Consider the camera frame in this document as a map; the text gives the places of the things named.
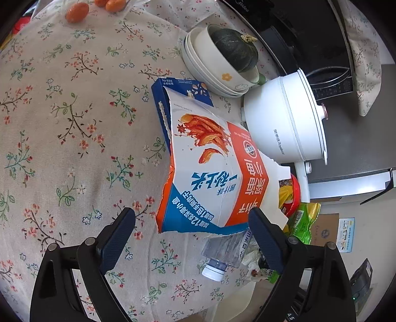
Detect white paper tissue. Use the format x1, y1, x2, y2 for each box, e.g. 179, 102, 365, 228
242, 238, 262, 273

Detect red instant noodle lid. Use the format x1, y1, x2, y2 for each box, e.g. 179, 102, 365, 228
286, 174, 301, 218

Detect crushed clear plastic bottle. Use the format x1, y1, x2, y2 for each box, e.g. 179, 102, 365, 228
201, 229, 252, 282

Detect yellow foil snack wrapper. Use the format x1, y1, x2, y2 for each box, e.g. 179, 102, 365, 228
278, 179, 294, 217

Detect orange white snack bag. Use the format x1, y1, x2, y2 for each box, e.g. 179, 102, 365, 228
156, 100, 291, 235

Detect blue biscuit stick box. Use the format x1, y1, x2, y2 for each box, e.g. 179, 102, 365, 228
151, 77, 214, 152

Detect cardboard box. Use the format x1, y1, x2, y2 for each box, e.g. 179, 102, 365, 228
310, 213, 340, 246

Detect green snack wrapper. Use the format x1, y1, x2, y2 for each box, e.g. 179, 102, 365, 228
283, 203, 321, 245

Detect blue white leaflet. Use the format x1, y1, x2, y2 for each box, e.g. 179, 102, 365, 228
336, 217, 355, 253

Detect dark grey refrigerator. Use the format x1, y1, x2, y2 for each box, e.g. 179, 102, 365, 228
308, 64, 395, 183

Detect floral tablecloth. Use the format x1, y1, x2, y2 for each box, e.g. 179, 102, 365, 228
1, 1, 249, 321

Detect white electric cooking pot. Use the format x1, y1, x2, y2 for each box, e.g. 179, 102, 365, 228
242, 69, 328, 203

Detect white stacked plates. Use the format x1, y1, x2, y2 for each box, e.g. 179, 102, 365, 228
181, 27, 249, 98

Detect dark green pumpkin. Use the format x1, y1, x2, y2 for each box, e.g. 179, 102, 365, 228
211, 28, 258, 73

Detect black microwave oven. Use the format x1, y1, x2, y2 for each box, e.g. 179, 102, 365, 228
224, 0, 354, 101

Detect white bowl with flowers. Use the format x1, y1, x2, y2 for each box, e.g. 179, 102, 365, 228
190, 26, 259, 92

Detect orange kumquat fruit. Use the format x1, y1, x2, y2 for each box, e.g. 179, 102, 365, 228
105, 0, 127, 13
65, 3, 89, 24
94, 0, 108, 7

